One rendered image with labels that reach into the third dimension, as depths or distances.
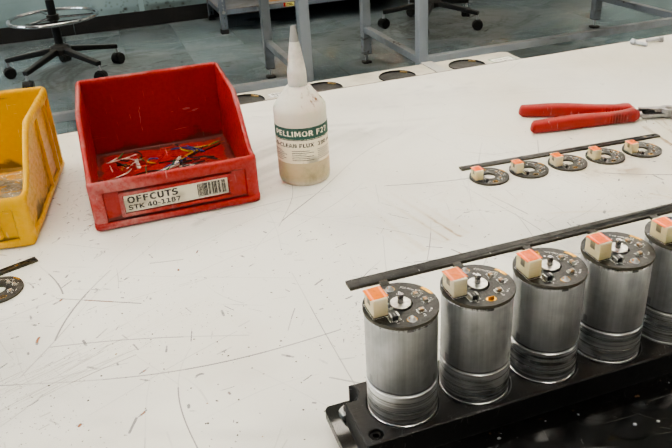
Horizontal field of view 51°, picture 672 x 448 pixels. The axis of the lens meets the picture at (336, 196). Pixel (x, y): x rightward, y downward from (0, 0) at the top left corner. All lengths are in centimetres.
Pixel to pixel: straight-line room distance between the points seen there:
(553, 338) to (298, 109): 24
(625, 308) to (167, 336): 19
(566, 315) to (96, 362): 20
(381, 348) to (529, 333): 6
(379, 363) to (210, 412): 9
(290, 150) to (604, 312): 24
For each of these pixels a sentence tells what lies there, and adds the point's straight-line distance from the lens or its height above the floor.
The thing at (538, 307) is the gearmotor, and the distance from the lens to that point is 25.
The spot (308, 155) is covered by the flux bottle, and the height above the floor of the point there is 77.
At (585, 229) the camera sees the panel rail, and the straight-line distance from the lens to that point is 28.
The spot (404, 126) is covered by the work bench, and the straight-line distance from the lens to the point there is 55.
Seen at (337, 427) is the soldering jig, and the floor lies 76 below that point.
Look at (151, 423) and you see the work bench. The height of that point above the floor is 75.
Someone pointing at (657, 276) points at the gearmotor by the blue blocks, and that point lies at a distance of 29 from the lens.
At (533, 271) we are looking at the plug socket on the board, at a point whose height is 81.
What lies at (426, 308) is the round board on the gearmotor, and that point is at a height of 81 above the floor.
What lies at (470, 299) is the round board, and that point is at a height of 81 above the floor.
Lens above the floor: 95
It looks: 27 degrees down
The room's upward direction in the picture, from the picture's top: 4 degrees counter-clockwise
